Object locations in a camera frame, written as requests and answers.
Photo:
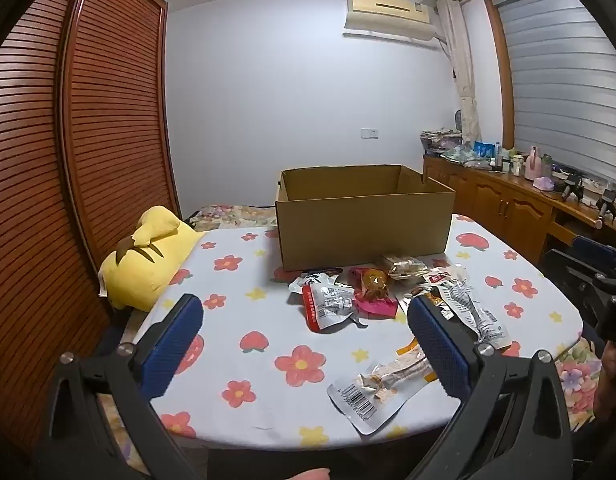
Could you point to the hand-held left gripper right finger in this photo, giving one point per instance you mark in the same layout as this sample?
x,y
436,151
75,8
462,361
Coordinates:
x,y
435,342

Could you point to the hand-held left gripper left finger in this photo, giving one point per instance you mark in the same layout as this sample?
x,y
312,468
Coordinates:
x,y
174,342

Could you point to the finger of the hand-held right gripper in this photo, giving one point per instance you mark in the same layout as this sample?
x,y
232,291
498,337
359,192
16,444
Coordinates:
x,y
595,249
568,267

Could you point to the silver white printed snack packet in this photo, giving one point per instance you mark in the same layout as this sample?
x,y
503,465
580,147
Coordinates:
x,y
480,320

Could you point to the orange silver snack packet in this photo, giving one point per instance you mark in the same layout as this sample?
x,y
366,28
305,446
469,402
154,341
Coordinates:
x,y
438,280

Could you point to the pink snack packet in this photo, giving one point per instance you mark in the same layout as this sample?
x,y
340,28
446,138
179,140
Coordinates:
x,y
373,291

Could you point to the beige bread snack packet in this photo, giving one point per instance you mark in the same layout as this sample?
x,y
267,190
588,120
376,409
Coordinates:
x,y
400,266

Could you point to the silver barcode snack packet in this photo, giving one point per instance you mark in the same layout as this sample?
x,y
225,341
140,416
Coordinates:
x,y
368,395

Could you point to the red white snack packet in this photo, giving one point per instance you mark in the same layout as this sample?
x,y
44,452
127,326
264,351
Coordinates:
x,y
328,310

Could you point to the brown cardboard box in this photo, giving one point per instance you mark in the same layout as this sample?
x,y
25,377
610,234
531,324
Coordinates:
x,y
358,230

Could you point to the person's right hand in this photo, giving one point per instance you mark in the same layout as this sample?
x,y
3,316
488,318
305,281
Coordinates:
x,y
612,372

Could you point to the person's left hand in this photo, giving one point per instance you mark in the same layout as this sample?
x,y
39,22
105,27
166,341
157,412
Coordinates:
x,y
308,475

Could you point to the small black tripod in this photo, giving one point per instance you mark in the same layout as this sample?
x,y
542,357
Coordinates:
x,y
573,185
608,207

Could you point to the purple face mask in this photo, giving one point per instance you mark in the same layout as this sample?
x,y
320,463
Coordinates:
x,y
544,184

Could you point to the wooden cabinet counter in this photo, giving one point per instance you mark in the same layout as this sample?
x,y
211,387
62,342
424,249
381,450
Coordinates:
x,y
508,205

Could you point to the yellow plush pillow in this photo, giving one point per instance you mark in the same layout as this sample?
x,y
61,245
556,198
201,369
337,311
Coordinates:
x,y
148,255

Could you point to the cluster of small bottles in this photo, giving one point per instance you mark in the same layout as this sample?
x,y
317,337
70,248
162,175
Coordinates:
x,y
508,160

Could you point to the blue box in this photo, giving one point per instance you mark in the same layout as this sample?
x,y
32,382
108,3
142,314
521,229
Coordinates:
x,y
483,149

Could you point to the green patterned cloth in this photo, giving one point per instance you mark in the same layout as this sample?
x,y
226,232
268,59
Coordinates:
x,y
460,155

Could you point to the pile of patterned fabrics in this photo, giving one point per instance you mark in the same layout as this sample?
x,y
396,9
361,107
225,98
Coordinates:
x,y
440,141

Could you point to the grey window blind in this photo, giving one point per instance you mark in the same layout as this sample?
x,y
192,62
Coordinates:
x,y
563,70

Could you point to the small grey fan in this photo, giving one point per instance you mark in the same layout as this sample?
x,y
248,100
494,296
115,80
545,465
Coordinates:
x,y
458,120

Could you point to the cream curtain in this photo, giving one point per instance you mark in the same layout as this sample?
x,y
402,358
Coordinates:
x,y
463,70

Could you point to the wooden louvred wardrobe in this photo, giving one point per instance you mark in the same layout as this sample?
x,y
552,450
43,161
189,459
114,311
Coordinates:
x,y
113,110

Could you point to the wooden window frame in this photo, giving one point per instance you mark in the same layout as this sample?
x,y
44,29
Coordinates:
x,y
503,85

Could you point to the white wall switch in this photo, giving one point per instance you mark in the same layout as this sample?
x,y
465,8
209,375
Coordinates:
x,y
370,133

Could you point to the wall air conditioner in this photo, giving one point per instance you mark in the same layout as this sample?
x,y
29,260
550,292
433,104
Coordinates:
x,y
388,15

